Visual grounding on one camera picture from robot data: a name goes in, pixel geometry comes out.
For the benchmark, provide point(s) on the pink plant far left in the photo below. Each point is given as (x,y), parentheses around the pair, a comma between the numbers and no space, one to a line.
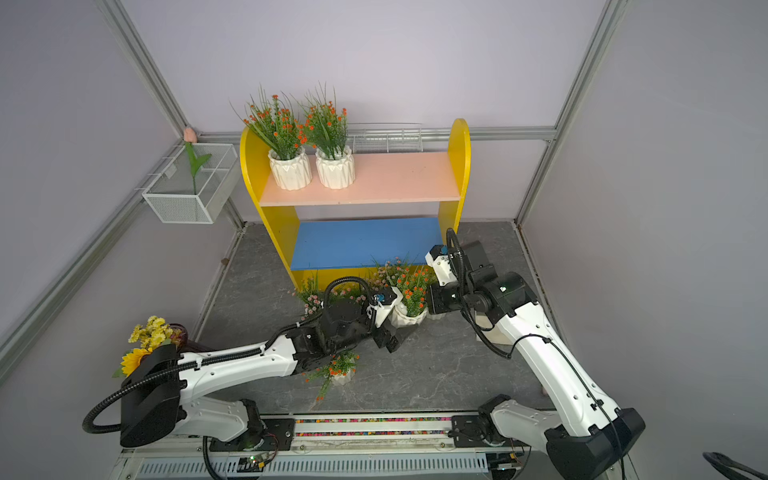
(310,294)

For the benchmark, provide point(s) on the pink plant back centre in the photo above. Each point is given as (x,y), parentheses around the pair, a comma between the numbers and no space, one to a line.
(387,273)

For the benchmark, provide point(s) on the pink plant middle left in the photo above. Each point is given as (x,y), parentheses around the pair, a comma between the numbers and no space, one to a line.
(349,291)

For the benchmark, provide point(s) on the beige gardening glove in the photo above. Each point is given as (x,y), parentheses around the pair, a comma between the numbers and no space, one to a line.
(492,332)

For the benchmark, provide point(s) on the yellow sunflower bouquet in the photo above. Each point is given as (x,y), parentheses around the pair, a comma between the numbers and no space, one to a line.
(147,338)

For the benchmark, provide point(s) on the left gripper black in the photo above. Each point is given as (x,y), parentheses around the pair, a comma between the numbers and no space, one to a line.
(382,339)

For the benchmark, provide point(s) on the pink artificial tulip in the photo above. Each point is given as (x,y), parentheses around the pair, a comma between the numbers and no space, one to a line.
(195,161)

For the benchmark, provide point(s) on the white mesh hanging basket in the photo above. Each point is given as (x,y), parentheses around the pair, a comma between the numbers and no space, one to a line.
(170,194)

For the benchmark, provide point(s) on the orange plant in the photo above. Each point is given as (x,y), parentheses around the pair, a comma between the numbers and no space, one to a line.
(273,121)
(413,283)
(338,372)
(326,126)

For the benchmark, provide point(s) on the pink plant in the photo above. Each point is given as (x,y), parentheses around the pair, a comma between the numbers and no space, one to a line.
(387,273)
(310,294)
(349,291)

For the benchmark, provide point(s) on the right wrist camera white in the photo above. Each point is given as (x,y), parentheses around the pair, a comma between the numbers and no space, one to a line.
(439,260)

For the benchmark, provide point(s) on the yellow rack pink blue shelves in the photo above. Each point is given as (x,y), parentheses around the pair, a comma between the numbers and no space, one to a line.
(329,249)

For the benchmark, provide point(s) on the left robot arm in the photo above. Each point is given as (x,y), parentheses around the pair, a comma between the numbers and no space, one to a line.
(170,392)

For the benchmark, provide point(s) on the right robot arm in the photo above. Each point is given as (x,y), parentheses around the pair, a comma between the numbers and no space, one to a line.
(546,360)

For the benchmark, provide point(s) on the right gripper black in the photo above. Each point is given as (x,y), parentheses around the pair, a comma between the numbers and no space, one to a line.
(433,296)

